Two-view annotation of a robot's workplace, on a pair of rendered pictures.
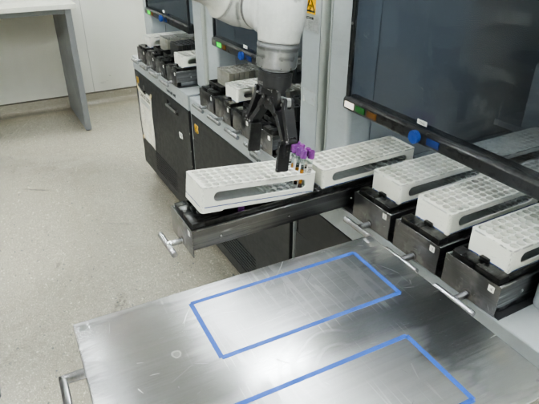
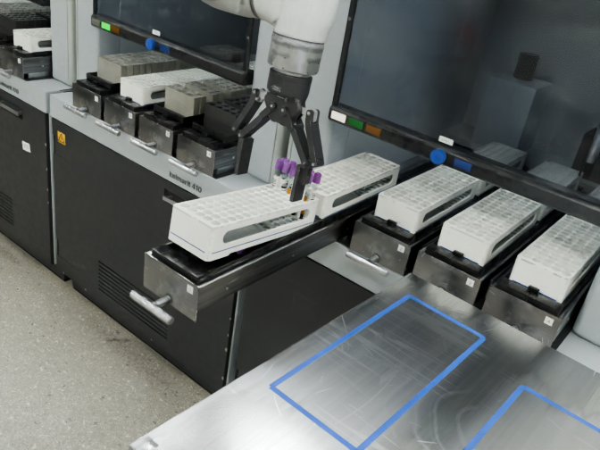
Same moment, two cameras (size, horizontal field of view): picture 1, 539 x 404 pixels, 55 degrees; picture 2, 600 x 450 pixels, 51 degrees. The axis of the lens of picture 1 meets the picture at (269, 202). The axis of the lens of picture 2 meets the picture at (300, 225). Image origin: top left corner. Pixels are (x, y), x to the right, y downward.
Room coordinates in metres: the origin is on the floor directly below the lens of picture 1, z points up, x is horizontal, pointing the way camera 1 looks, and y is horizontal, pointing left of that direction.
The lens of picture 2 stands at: (0.15, 0.41, 1.38)
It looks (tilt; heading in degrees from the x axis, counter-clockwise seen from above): 27 degrees down; 334
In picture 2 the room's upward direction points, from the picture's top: 10 degrees clockwise
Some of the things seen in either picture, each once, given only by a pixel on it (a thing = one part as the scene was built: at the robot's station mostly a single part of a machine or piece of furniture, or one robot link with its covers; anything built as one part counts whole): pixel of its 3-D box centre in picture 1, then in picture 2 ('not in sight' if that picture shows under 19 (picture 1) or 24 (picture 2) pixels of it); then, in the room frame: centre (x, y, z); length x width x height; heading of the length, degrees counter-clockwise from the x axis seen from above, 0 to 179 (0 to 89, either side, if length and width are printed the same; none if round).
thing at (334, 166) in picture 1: (358, 162); (345, 184); (1.25, -0.24, 0.83); 0.30 x 0.10 x 0.06; 119
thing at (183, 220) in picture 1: (300, 195); (290, 229); (1.16, -0.08, 0.78); 0.73 x 0.14 x 0.09; 119
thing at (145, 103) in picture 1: (144, 116); not in sight; (2.74, 0.69, 0.43); 0.27 x 0.02 x 0.36; 29
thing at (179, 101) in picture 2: not in sight; (181, 102); (1.74, 0.02, 0.85); 0.12 x 0.02 x 0.06; 30
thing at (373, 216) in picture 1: (465, 183); (449, 204); (1.23, -0.52, 0.78); 0.73 x 0.14 x 0.09; 119
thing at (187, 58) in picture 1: (208, 57); (62, 40); (2.41, 0.28, 0.83); 0.30 x 0.10 x 0.06; 119
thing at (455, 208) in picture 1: (479, 201); (491, 225); (1.04, -0.48, 0.83); 0.30 x 0.10 x 0.06; 119
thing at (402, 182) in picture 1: (431, 175); (429, 198); (1.17, -0.41, 0.83); 0.30 x 0.10 x 0.06; 119
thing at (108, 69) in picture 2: (225, 78); (112, 70); (2.01, 0.17, 0.85); 0.12 x 0.02 x 0.06; 29
